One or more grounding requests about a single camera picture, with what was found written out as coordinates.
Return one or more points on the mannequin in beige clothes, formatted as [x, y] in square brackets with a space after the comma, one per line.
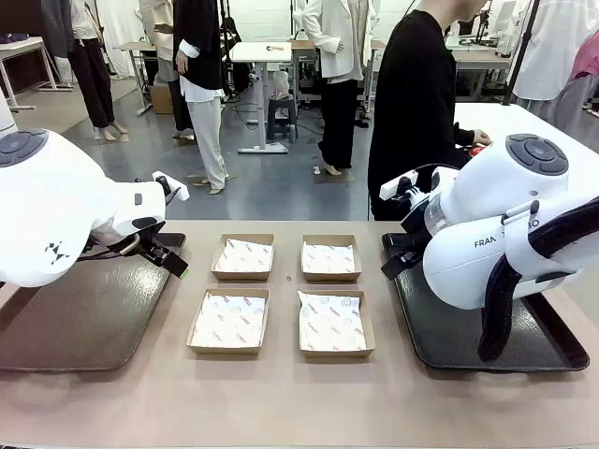
[164, 37]

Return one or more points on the white side table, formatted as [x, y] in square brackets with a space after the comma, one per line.
[23, 44]

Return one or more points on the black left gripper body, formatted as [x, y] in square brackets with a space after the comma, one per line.
[152, 243]

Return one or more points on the brown cardboard box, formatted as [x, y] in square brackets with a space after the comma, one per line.
[161, 99]

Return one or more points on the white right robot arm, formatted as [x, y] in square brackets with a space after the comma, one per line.
[491, 201]

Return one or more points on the white standing desk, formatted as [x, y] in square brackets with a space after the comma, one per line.
[262, 51]

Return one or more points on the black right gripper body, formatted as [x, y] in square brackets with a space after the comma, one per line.
[416, 215]

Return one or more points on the red push button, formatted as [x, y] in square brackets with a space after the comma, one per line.
[477, 151]

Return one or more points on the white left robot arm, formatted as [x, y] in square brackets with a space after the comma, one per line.
[47, 201]

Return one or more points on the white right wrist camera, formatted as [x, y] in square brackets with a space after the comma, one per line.
[398, 186]

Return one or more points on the black slanted pole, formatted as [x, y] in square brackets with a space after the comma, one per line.
[520, 51]

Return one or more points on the pink hanging garment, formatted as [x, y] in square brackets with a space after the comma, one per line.
[587, 56]

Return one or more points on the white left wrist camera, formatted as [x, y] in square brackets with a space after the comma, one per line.
[170, 184]

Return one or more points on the person's right hand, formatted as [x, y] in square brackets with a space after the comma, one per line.
[482, 138]

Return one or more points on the large black plastic tray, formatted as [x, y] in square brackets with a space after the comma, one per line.
[449, 337]

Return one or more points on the person in black top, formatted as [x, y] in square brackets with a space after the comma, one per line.
[412, 93]

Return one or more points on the mannequin with black trousers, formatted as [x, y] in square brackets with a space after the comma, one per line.
[93, 79]

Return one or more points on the kraft paper food box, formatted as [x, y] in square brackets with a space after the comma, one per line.
[331, 278]
[224, 351]
[337, 354]
[243, 277]

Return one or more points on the person's right forearm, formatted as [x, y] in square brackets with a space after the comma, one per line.
[463, 134]

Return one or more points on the large brown plastic tray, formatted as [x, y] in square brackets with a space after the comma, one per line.
[93, 318]

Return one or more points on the large white table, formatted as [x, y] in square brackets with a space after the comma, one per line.
[515, 121]

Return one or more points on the grey hanging garment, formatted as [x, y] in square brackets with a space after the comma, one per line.
[573, 105]

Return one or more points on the white hanging garment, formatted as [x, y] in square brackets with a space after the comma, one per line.
[552, 47]

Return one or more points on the dark grey step stool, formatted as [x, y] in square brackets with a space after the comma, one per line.
[281, 117]

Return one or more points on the wood top desk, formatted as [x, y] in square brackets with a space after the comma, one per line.
[477, 58]

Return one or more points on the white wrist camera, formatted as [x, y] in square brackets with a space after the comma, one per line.
[170, 184]
[398, 186]

